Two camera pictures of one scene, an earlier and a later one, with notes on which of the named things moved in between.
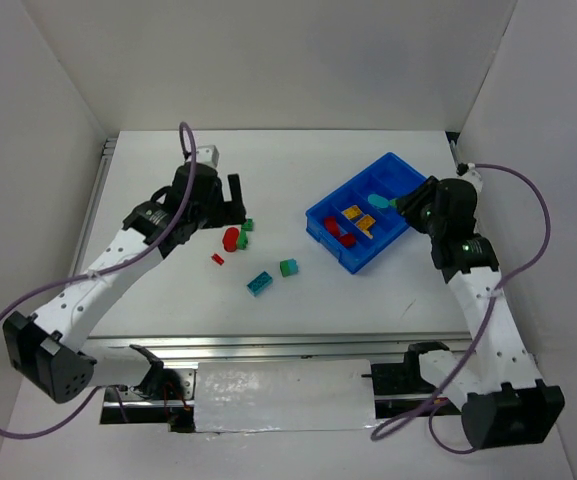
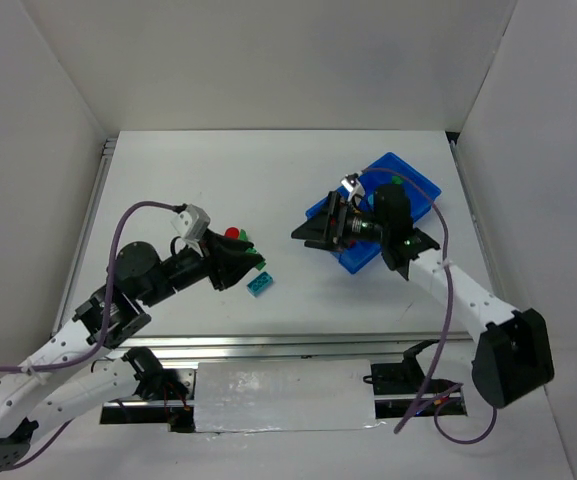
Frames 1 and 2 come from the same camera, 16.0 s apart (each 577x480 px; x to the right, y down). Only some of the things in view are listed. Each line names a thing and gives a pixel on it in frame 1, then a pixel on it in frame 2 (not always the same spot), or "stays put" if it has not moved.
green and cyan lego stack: x=288 y=266 to x=260 y=265
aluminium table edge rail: x=235 y=348 stays put
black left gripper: x=227 y=209 to x=213 y=262
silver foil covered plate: x=284 y=395 stays put
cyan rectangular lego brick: x=259 y=283 stays put
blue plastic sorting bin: x=351 y=223 stays put
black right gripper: x=415 y=203 to x=336 y=221
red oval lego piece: x=230 y=238 stays put
